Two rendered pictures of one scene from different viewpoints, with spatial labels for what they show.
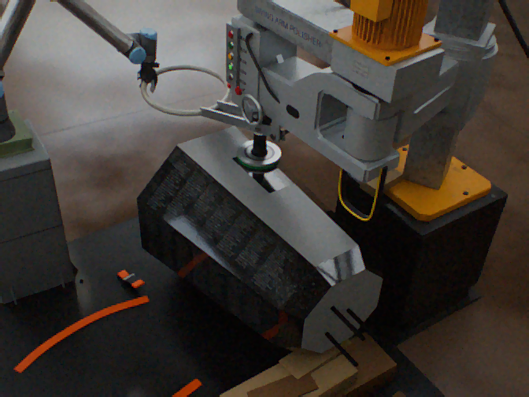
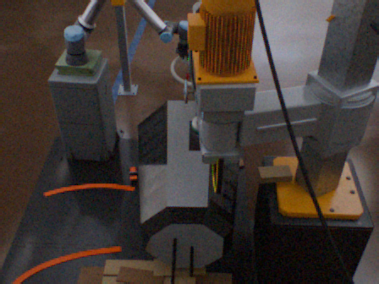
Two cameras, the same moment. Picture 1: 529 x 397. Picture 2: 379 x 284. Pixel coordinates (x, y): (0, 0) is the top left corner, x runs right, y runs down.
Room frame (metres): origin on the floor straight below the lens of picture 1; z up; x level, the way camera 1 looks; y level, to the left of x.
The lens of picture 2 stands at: (0.57, -1.39, 2.85)
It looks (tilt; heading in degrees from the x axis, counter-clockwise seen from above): 41 degrees down; 38
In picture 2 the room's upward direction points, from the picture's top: straight up
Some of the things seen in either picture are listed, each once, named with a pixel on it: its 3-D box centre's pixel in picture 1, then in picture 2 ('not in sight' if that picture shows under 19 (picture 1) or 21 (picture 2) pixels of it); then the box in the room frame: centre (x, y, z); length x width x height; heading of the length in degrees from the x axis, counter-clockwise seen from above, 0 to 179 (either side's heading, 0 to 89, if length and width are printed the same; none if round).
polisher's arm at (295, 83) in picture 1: (319, 107); (212, 102); (2.34, -0.21, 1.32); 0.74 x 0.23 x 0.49; 40
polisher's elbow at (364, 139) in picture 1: (370, 126); (220, 126); (2.15, -0.39, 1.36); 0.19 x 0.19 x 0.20
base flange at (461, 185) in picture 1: (424, 176); (315, 185); (2.65, -0.80, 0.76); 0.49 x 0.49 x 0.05; 35
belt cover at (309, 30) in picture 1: (322, 31); (216, 50); (2.38, -0.19, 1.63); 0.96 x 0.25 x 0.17; 40
